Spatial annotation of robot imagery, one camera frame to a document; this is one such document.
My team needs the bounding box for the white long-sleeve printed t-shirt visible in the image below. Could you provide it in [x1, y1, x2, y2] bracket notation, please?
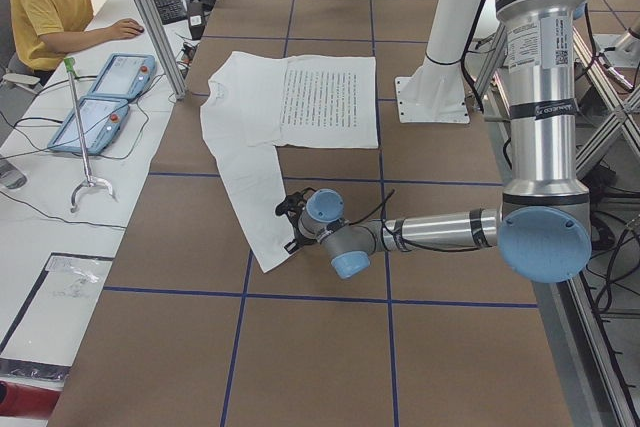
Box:
[200, 51, 378, 272]

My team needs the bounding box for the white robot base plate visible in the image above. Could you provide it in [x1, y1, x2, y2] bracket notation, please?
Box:
[394, 58, 470, 124]

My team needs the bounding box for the person in yellow shirt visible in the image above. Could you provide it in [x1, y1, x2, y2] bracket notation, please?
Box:
[10, 0, 144, 76]

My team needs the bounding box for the aluminium frame post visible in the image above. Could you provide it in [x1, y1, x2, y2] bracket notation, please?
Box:
[134, 0, 186, 100]

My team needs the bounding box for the metal reacher grabber tool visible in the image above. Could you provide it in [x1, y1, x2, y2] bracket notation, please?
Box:
[63, 57, 116, 213]

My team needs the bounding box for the clear plastic bag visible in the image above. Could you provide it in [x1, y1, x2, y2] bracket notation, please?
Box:
[39, 253, 113, 305]

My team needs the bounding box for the black keyboard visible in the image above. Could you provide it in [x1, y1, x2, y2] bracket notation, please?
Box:
[153, 0, 187, 25]

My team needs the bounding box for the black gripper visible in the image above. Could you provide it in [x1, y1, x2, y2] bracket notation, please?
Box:
[275, 187, 316, 253]

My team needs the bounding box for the blue-grey teach pendant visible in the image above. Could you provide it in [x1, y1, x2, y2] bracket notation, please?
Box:
[47, 96, 129, 156]
[88, 53, 157, 100]

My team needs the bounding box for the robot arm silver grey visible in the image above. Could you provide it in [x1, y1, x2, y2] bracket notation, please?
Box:
[424, 0, 497, 68]
[275, 0, 592, 283]

